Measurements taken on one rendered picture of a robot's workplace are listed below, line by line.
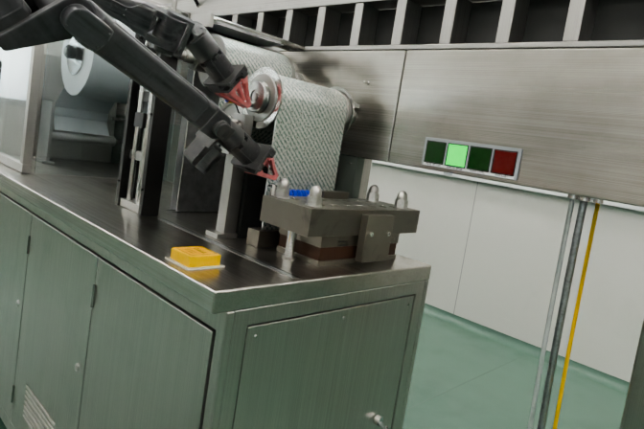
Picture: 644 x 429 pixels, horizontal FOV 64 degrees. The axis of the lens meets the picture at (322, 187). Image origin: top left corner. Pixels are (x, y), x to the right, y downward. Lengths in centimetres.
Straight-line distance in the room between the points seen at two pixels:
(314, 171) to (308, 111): 16
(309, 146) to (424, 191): 285
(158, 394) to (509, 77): 100
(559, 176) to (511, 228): 260
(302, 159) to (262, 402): 57
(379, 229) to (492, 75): 44
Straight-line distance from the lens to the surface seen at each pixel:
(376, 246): 123
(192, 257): 100
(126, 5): 116
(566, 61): 122
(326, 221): 111
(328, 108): 134
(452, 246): 398
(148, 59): 91
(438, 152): 131
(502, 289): 383
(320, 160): 134
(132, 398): 124
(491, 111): 127
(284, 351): 105
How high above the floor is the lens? 117
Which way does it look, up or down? 5 degrees down
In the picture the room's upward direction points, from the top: 9 degrees clockwise
